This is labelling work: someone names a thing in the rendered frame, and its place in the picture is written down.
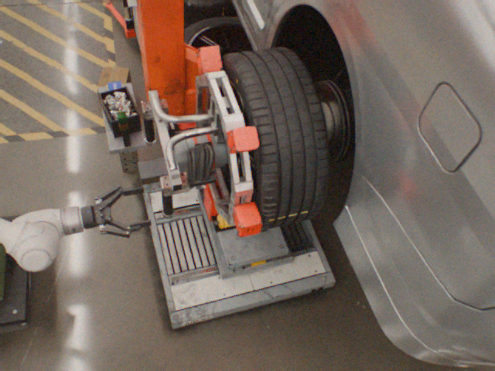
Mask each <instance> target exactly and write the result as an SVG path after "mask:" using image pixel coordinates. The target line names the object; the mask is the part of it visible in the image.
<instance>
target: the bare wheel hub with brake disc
mask: <svg viewBox="0 0 495 371"><path fill-rule="evenodd" d="M315 86H316V89H317V91H318V95H319V98H320V101H321V105H322V107H323V113H324V116H325V122H326V130H327V134H328V140H329V161H330V162H334V161H338V160H340V159H341V158H342V157H343V156H344V155H345V154H346V152H347V149H348V146H349V143H350V116H349V112H348V108H347V103H346V101H345V99H344V96H343V94H342V92H341V91H340V89H339V87H338V86H337V85H336V84H335V83H334V82H332V81H330V80H324V81H319V82H317V83H316V84H315Z"/></svg>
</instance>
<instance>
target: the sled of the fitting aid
mask: <svg viewBox="0 0 495 371"><path fill-rule="evenodd" d="M198 199H199V201H200V206H201V209H202V212H203V217H204V219H205V223H206V225H207V230H208V233H209V236H210V241H211V243H212V247H213V251H214V254H215V257H216V260H217V265H218V267H219V270H220V275H221V278H222V280H224V279H228V278H231V277H236V276H240V275H243V274H249V273H252V272H255V271H261V270H264V269H268V268H271V267H277V266H281V265H284V264H290V263H291V262H292V258H293V254H292V251H291V248H290V246H289V244H288V241H287V239H286V236H285V233H284V230H283V229H282V226H280V229H281V231H282V234H283V237H284V239H285V242H286V244H287V247H288V254H287V255H284V256H280V257H274V258H271V259H267V260H262V261H258V262H254V263H251V264H245V265H242V266H239V267H233V268H228V266H227V261H226V258H225V256H224V251H223V248H222V246H221V242H220V238H219V235H218V233H216V232H215V229H214V226H213V222H212V221H211V222H210V220H209V217H208V215H207V210H206V207H205V204H204V203H205V196H204V188H198Z"/></svg>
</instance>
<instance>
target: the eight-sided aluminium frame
mask: <svg viewBox="0 0 495 371"><path fill-rule="evenodd" d="M195 84H196V112H195V114H206V113H207V110H209V109H210V97H213V100H214V103H215V106H216V108H217V111H218V114H219V116H220V120H221V124H222V128H223V131H224V137H225V142H226V148H227V157H228V163H229V169H230V178H231V194H230V196H229V194H228V191H227V187H226V185H225V182H224V178H223V176H222V173H221V170H220V168H215V169H212V172H211V173H213V172H216V175H217V181H218V183H219V186H220V190H221V192H222V196H223V199H220V197H219V195H218V192H217V188H216V186H215V183H211V184H209V187H210V191H211V193H212V197H213V201H214V204H215V208H216V210H217V213H218V215H219V214H220V215H221V216H222V217H223V218H224V220H225V221H226V222H227V223H228V225H230V226H236V225H235V222H234V220H233V211H234V206H236V205H239V202H240V197H241V204H244V203H250V202H251V197H252V194H254V192H253V179H252V177H251V167H250V161H249V155H248V151H245V152H240V157H241V167H242V172H243V176H242V177H239V175H238V170H237V159H236V154H231V153H230V150H229V145H228V140H227V132H228V131H230V130H232V129H235V128H243V127H245V123H244V118H243V114H242V113H241V111H240V109H239V107H238V105H237V101H236V99H235V97H234V94H233V91H232V89H231V87H230V84H229V81H228V78H227V75H226V73H225V72H224V71H218V72H212V73H205V74H203V75H200V76H196V80H195ZM218 87H221V88H222V90H223V92H224V96H225V97H226V98H227V101H228V104H229V106H230V112H231V114H228V113H227V109H226V107H225V105H224V102H223V99H222V96H221V95H220V91H219V89H218ZM203 89H206V109H205V111H202V109H203ZM196 126H197V128H202V127H204V126H211V124H210V123H209V121H200V122H196Z"/></svg>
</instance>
